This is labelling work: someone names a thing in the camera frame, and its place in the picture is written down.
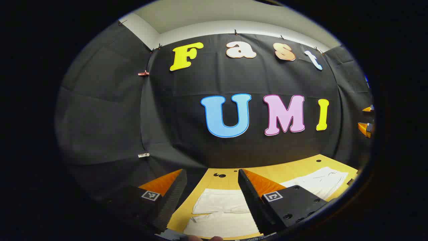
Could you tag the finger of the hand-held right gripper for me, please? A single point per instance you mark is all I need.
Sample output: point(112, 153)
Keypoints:
point(366, 129)
point(370, 109)

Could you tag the white jeans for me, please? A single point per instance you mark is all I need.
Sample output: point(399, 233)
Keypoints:
point(220, 224)

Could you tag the black backdrop cloth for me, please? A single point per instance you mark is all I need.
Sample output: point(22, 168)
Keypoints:
point(200, 140)

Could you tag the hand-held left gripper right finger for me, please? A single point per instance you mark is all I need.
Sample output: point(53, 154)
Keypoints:
point(252, 204)

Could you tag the white clip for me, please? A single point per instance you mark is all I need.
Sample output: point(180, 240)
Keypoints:
point(143, 155)

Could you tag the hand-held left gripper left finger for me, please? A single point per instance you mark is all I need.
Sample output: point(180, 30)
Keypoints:
point(174, 201)

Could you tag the red clip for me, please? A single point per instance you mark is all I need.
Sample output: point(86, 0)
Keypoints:
point(143, 73)

